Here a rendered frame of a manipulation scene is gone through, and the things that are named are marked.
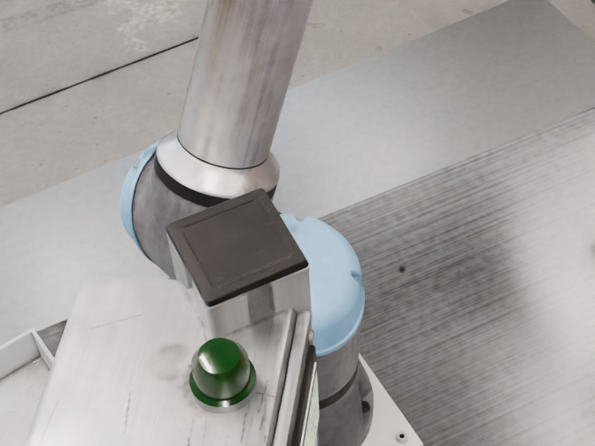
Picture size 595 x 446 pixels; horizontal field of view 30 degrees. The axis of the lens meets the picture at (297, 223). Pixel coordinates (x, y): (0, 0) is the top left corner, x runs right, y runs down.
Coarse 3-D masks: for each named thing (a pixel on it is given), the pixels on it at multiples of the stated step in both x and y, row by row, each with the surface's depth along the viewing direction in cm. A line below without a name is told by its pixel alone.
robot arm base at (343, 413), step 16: (352, 384) 104; (368, 384) 109; (336, 400) 102; (352, 400) 105; (368, 400) 109; (320, 416) 102; (336, 416) 103; (352, 416) 105; (368, 416) 108; (320, 432) 103; (336, 432) 104; (352, 432) 106
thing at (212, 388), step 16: (208, 352) 42; (224, 352) 42; (240, 352) 42; (192, 368) 42; (208, 368) 41; (224, 368) 41; (240, 368) 42; (192, 384) 43; (208, 384) 41; (224, 384) 41; (240, 384) 42; (256, 384) 43; (208, 400) 42; (224, 400) 42; (240, 400) 42
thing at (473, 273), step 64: (576, 128) 140; (384, 192) 135; (448, 192) 134; (512, 192) 134; (576, 192) 134; (384, 256) 129; (448, 256) 128; (512, 256) 128; (576, 256) 127; (64, 320) 125; (384, 320) 123; (448, 320) 122; (512, 320) 122; (576, 320) 122; (384, 384) 118; (448, 384) 117; (512, 384) 117; (576, 384) 117
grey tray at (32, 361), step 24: (24, 336) 117; (0, 360) 118; (24, 360) 120; (48, 360) 118; (0, 384) 119; (24, 384) 119; (0, 408) 117; (24, 408) 117; (0, 432) 115; (24, 432) 115
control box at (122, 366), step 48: (96, 288) 47; (144, 288) 46; (192, 288) 46; (96, 336) 45; (144, 336) 45; (192, 336) 45; (240, 336) 45; (288, 336) 45; (48, 384) 44; (96, 384) 44; (144, 384) 44; (288, 384) 44; (48, 432) 42; (96, 432) 42; (144, 432) 42; (192, 432) 42; (240, 432) 42; (288, 432) 43
